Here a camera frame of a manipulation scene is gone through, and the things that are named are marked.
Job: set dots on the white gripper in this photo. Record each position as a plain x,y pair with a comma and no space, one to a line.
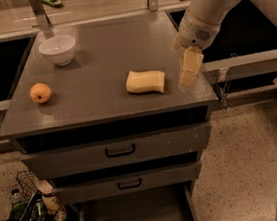
193,31

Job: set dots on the grey middle drawer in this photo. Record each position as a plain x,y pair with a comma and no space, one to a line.
123,184

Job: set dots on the black wire basket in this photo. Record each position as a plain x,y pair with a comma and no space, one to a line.
26,181

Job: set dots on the yellow sponge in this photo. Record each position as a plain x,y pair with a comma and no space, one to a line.
147,81

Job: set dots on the white bowl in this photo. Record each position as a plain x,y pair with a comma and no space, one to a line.
59,50

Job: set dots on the grey drawer cabinet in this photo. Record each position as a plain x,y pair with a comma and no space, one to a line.
90,103

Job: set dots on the cream patterned bag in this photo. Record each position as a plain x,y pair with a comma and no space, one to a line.
52,203

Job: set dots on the grey drawer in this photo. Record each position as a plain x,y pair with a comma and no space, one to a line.
97,156
123,184
167,203

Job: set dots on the grey top drawer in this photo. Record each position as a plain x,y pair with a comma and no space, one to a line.
97,156

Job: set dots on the metal railing frame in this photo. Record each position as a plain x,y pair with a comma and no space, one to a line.
19,17

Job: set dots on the grey bottom drawer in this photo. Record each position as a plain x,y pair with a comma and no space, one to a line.
167,203

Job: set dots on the green snack bag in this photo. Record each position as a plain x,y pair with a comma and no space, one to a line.
28,210

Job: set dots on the green tool left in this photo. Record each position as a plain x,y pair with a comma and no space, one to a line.
53,3

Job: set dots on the orange fruit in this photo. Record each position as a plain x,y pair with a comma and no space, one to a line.
40,93

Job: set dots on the plastic bottle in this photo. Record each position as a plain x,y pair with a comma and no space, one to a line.
16,198

